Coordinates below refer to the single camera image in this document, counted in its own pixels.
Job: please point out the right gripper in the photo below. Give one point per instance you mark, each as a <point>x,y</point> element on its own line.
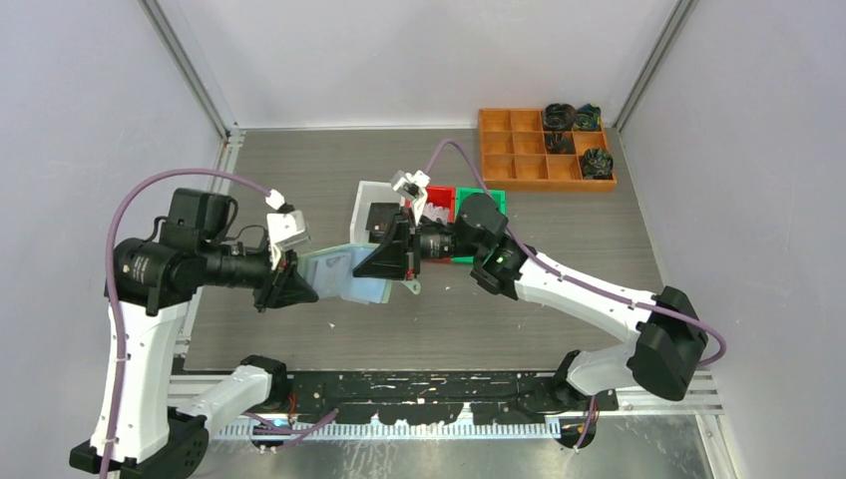
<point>391,260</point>

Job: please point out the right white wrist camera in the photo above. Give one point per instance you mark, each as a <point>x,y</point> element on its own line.
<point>412,188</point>

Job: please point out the dark rolled cloth top-left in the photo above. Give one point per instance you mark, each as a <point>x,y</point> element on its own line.
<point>559,117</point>

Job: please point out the wooden compartment tray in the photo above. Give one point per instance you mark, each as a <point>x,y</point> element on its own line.
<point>513,156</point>

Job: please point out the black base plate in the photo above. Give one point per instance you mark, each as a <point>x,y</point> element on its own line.
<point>421,397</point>

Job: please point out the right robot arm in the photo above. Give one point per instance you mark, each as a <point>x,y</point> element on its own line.
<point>661,342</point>

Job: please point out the black VIP cards stack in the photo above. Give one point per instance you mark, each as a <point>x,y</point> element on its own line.
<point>379,220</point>

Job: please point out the white plastic bin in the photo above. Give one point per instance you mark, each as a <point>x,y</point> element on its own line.
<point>374,201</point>

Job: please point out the green plastic bin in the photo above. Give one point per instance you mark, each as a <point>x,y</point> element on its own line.
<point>498,197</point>

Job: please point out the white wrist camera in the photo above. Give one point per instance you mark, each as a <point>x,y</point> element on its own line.
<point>412,188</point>
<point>286,226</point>

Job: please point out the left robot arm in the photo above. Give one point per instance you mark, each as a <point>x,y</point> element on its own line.
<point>139,434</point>

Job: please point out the green rolled cloth bottom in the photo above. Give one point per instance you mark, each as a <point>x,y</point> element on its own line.
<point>597,164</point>

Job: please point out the silver cards stack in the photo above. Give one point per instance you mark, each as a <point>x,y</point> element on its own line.
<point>437,214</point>

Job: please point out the red plastic bin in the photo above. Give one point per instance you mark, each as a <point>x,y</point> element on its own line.
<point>439,198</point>

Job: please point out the dark rolled cloth middle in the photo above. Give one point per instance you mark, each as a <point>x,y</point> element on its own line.
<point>559,143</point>

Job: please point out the green rolled cloth top-right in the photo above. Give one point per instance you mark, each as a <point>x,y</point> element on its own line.
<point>588,118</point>

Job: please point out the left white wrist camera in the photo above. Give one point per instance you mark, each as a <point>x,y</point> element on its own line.
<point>286,226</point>

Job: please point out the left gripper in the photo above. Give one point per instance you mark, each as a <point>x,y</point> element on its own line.
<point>283,285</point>

